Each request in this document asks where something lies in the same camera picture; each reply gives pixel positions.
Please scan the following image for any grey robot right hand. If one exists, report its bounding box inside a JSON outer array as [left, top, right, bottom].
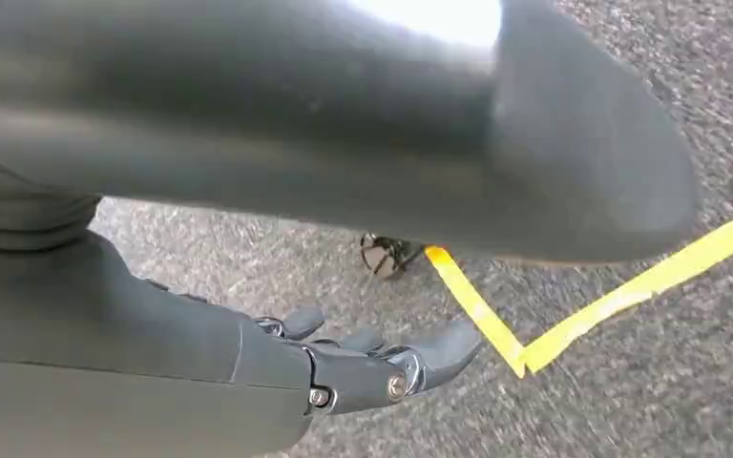
[[0, 0, 702, 458]]

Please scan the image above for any small black caster wheel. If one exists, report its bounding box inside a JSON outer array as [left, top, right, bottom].
[[359, 232, 429, 281]]

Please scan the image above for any yellow floor tape marking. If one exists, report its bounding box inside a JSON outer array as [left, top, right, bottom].
[[424, 194, 733, 381]]

